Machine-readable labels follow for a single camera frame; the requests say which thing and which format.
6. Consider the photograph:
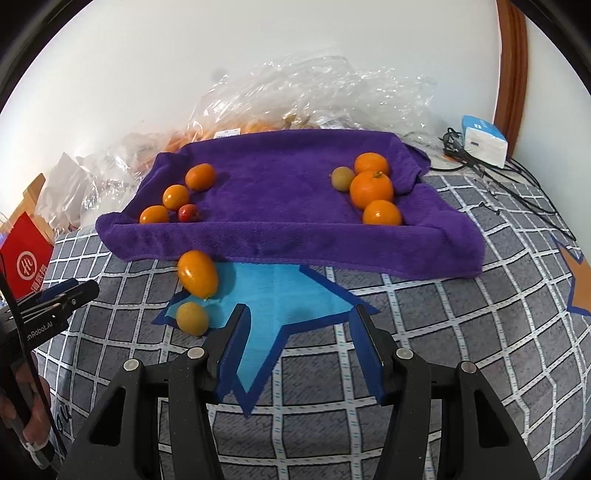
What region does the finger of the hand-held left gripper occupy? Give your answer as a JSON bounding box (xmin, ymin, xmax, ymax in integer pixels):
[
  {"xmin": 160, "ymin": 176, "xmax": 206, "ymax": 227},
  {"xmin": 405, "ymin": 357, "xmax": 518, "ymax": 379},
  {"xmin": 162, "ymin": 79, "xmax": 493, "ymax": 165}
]
[
  {"xmin": 41, "ymin": 278, "xmax": 80, "ymax": 296},
  {"xmin": 17, "ymin": 280, "xmax": 100, "ymax": 324}
]

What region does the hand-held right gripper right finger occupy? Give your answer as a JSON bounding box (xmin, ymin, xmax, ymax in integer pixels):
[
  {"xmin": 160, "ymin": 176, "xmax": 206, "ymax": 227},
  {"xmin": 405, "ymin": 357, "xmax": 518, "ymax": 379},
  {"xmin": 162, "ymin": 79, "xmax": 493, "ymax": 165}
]
[{"xmin": 349, "ymin": 305, "xmax": 541, "ymax": 480}]

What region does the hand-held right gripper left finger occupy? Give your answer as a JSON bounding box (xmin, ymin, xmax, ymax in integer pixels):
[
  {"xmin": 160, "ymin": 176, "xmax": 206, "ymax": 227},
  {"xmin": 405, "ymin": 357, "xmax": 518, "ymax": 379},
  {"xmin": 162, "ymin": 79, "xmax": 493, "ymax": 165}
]
[{"xmin": 69, "ymin": 304, "xmax": 252, "ymax": 480}]

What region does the yellow kumquat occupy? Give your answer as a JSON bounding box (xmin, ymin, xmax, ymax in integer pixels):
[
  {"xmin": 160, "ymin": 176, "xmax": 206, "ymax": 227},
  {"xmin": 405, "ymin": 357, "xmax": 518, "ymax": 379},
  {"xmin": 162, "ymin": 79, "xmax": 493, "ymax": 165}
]
[{"xmin": 176, "ymin": 302, "xmax": 210, "ymax": 336}]

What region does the oval orange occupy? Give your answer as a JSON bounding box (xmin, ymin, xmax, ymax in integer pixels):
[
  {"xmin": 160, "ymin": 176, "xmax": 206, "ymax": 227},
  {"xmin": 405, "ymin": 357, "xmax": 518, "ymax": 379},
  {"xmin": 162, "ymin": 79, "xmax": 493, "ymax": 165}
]
[{"xmin": 177, "ymin": 250, "xmax": 219, "ymax": 299}]

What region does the small round orange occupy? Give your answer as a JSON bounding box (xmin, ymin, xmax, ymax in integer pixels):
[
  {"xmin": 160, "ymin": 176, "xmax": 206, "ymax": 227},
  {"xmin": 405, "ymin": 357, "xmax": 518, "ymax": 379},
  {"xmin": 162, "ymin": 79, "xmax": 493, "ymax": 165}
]
[
  {"xmin": 163, "ymin": 184, "xmax": 190, "ymax": 211},
  {"xmin": 185, "ymin": 163, "xmax": 217, "ymax": 192},
  {"xmin": 139, "ymin": 205, "xmax": 171, "ymax": 225}
]

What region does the orange mandarin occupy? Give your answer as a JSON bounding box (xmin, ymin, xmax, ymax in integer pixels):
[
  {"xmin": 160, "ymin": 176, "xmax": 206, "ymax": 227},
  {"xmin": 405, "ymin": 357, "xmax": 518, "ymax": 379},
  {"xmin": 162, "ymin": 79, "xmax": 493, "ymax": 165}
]
[
  {"xmin": 363, "ymin": 199, "xmax": 403, "ymax": 226},
  {"xmin": 349, "ymin": 170, "xmax": 394, "ymax": 210},
  {"xmin": 355, "ymin": 152, "xmax": 390, "ymax": 177}
]

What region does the olive green kumquat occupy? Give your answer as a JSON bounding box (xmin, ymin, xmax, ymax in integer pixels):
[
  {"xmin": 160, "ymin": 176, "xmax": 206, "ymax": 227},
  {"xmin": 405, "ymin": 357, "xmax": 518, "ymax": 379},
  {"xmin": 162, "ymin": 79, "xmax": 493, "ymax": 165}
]
[{"xmin": 332, "ymin": 167, "xmax": 356, "ymax": 191}]

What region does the person's left hand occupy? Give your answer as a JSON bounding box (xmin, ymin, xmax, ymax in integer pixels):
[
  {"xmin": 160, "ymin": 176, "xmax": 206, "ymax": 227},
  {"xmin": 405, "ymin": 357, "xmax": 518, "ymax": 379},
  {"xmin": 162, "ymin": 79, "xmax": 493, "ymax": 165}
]
[{"xmin": 0, "ymin": 376, "xmax": 52, "ymax": 445}]

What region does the red paper bag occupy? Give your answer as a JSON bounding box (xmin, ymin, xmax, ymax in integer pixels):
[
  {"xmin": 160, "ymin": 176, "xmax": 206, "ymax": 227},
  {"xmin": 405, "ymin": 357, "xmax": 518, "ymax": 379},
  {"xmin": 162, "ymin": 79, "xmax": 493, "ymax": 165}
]
[{"xmin": 0, "ymin": 213, "xmax": 55, "ymax": 301}]

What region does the grey checked blanket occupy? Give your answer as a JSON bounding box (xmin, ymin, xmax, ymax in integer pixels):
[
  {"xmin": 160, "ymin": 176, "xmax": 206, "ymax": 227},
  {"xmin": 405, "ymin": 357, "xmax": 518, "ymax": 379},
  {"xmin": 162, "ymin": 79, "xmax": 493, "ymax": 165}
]
[{"xmin": 28, "ymin": 159, "xmax": 591, "ymax": 480}]

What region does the brown cardboard box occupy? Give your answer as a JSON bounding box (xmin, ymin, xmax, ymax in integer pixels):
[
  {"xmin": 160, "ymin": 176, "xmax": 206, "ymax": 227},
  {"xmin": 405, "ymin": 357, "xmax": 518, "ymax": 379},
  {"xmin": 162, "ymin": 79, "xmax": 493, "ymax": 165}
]
[{"xmin": 18, "ymin": 173, "xmax": 47, "ymax": 217}]

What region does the white plastic bag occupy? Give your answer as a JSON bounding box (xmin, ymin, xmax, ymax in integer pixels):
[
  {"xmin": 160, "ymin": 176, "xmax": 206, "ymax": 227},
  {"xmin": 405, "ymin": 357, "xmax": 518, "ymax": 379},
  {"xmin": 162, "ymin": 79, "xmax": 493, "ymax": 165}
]
[{"xmin": 36, "ymin": 152, "xmax": 100, "ymax": 229}]

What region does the crumpled clear plastic bag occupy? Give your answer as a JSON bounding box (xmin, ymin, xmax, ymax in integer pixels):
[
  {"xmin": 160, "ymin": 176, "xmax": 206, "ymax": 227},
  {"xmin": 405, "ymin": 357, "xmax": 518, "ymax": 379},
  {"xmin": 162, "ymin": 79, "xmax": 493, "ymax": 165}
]
[{"xmin": 83, "ymin": 131, "xmax": 185, "ymax": 222}]

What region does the purple towel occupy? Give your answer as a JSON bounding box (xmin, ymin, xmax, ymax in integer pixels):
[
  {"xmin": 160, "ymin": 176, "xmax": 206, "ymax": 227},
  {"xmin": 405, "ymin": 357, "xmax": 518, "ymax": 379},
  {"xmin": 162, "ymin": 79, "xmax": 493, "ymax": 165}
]
[{"xmin": 95, "ymin": 129, "xmax": 485, "ymax": 279}]

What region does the pile of bagged oranges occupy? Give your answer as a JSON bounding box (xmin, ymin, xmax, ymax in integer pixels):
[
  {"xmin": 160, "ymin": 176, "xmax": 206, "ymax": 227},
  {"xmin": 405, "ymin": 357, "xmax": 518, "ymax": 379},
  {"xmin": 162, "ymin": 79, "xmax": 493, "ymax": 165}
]
[{"xmin": 164, "ymin": 119, "xmax": 282, "ymax": 153}]

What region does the white and blue box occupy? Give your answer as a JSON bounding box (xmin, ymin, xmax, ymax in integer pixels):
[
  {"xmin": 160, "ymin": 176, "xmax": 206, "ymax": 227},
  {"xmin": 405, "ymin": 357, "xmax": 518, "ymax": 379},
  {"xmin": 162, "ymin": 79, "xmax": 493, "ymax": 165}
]
[{"xmin": 461, "ymin": 115, "xmax": 509, "ymax": 168}]

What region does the large clear plastic bag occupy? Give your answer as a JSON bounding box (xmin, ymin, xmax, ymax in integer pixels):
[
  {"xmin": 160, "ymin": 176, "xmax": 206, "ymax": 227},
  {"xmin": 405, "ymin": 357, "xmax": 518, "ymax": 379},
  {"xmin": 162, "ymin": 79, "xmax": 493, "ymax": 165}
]
[{"xmin": 187, "ymin": 55, "xmax": 439, "ymax": 148}]

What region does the black cable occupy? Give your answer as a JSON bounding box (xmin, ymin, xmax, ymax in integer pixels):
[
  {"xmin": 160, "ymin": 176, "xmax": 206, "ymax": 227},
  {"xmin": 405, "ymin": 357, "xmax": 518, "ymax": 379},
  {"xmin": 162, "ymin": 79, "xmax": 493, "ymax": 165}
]
[{"xmin": 438, "ymin": 128, "xmax": 578, "ymax": 241}]

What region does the brown wooden door frame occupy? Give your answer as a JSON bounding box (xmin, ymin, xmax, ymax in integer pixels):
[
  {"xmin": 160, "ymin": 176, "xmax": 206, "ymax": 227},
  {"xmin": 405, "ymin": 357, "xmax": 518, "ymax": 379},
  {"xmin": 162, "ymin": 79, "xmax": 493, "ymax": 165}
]
[{"xmin": 496, "ymin": 0, "xmax": 529, "ymax": 160}]

